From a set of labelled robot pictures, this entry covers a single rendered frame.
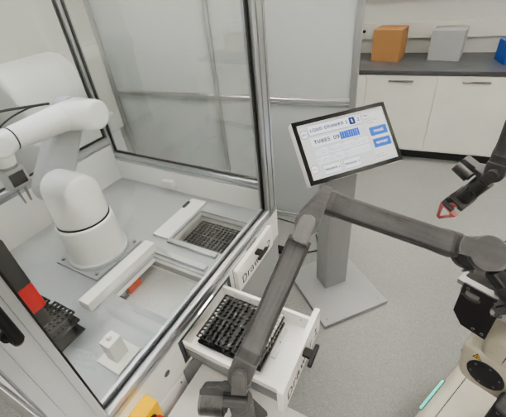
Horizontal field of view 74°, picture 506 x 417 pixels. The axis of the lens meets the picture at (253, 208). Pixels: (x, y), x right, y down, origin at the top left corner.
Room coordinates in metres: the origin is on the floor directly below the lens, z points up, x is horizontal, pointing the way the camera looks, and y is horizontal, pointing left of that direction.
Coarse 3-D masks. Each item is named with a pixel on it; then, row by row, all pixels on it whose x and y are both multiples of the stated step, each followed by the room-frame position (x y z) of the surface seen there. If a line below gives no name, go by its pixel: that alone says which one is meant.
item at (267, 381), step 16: (224, 288) 0.81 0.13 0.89; (256, 304) 0.74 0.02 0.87; (288, 320) 0.68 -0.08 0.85; (304, 320) 0.65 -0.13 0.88; (192, 336) 0.65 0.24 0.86; (288, 336) 0.63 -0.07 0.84; (192, 352) 0.59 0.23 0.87; (208, 352) 0.57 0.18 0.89; (272, 352) 0.58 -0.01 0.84; (288, 352) 0.57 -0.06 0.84; (224, 368) 0.53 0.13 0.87; (272, 368) 0.53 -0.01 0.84; (256, 384) 0.47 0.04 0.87; (272, 384) 0.45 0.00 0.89
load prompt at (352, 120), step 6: (354, 114) 1.57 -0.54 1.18; (336, 120) 1.54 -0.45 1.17; (342, 120) 1.54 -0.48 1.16; (348, 120) 1.55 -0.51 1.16; (354, 120) 1.55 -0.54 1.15; (360, 120) 1.56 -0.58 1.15; (312, 126) 1.50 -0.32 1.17; (318, 126) 1.50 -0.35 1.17; (324, 126) 1.51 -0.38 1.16; (330, 126) 1.51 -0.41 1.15; (336, 126) 1.52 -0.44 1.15; (342, 126) 1.52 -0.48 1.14; (348, 126) 1.53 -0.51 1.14; (312, 132) 1.47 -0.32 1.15; (318, 132) 1.48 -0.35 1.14; (324, 132) 1.48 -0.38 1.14
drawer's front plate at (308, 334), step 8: (312, 320) 0.61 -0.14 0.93; (312, 328) 0.59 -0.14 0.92; (304, 336) 0.56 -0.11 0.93; (312, 336) 0.59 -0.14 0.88; (304, 344) 0.54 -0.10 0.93; (312, 344) 0.59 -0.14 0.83; (296, 352) 0.52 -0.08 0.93; (296, 360) 0.49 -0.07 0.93; (304, 360) 0.54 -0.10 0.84; (288, 368) 0.47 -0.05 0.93; (296, 368) 0.49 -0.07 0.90; (288, 376) 0.45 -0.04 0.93; (296, 376) 0.49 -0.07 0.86; (280, 384) 0.43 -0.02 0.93; (288, 384) 0.44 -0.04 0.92; (280, 392) 0.41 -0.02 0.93; (288, 392) 0.44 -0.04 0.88; (280, 400) 0.41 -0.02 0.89; (288, 400) 0.43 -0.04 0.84; (280, 408) 0.41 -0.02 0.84
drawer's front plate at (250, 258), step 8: (264, 232) 1.05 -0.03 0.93; (256, 240) 1.00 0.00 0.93; (264, 240) 1.03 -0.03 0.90; (272, 240) 1.09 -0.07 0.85; (256, 248) 0.97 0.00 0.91; (248, 256) 0.92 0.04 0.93; (256, 256) 0.97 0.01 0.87; (264, 256) 1.02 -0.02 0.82; (240, 264) 0.88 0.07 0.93; (248, 264) 0.91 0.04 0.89; (256, 264) 0.96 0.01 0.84; (240, 272) 0.86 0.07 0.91; (240, 280) 0.85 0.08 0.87; (240, 288) 0.85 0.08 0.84
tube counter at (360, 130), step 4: (352, 128) 1.52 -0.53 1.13; (356, 128) 1.52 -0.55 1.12; (360, 128) 1.53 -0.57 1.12; (364, 128) 1.53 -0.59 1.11; (336, 132) 1.49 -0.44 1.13; (340, 132) 1.50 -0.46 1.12; (344, 132) 1.50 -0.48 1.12; (348, 132) 1.50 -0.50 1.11; (352, 132) 1.51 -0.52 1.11; (356, 132) 1.51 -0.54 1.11; (360, 132) 1.51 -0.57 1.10; (364, 132) 1.52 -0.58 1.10; (332, 136) 1.48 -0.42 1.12; (336, 136) 1.48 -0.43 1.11; (340, 136) 1.49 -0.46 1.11; (344, 136) 1.49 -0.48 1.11; (348, 136) 1.49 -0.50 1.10; (352, 136) 1.50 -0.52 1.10; (336, 140) 1.47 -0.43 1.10; (340, 140) 1.47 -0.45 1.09
